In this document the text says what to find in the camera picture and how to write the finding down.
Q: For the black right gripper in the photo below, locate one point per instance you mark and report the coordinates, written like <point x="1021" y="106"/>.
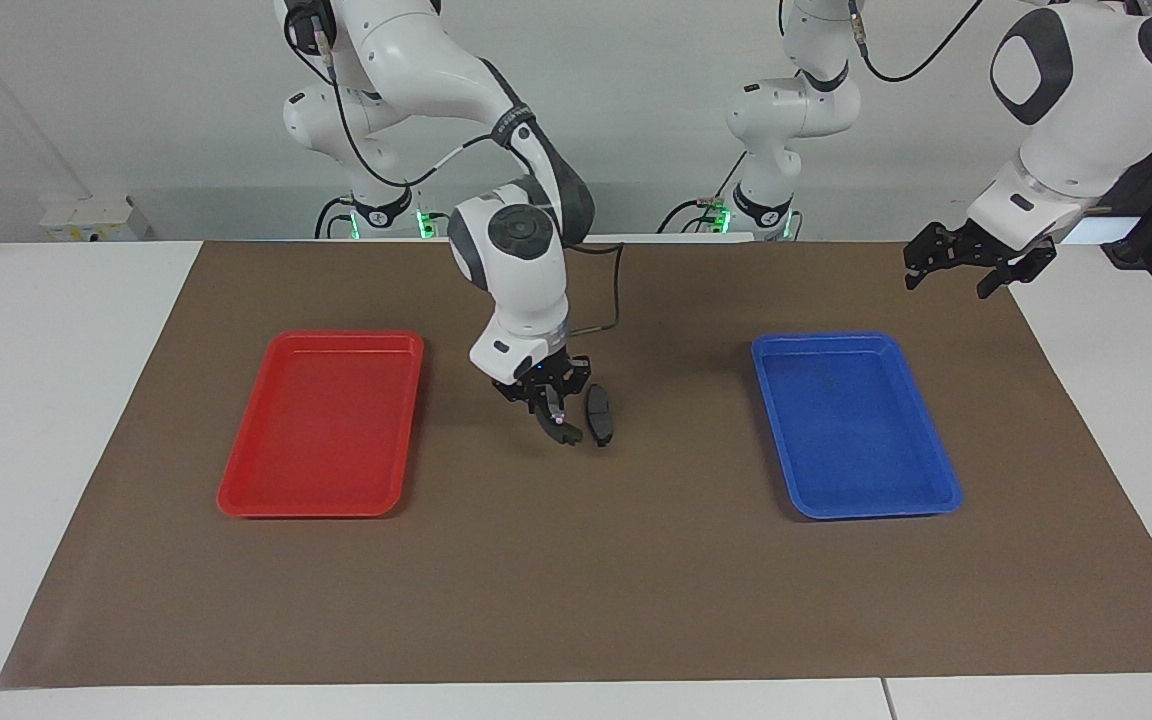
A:
<point x="536" y="380"/>

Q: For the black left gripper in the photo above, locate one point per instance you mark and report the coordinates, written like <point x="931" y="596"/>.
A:
<point x="976" y="245"/>

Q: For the dark grey brake pad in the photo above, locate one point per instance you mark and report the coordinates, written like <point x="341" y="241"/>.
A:
<point x="600" y="415"/>

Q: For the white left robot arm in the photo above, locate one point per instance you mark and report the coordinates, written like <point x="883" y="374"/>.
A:
<point x="1076" y="100"/>

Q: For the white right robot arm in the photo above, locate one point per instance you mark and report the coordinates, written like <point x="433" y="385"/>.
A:
<point x="526" y="300"/>

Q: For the brown table mat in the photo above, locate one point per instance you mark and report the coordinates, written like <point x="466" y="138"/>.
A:
<point x="636" y="560"/>

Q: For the blue plastic tray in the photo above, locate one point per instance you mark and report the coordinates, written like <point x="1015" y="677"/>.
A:
<point x="851" y="430"/>

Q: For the red plastic tray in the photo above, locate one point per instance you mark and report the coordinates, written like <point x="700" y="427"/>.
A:
<point x="326" y="430"/>

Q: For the small white box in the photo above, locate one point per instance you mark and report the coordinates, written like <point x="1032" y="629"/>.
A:
<point x="96" y="218"/>

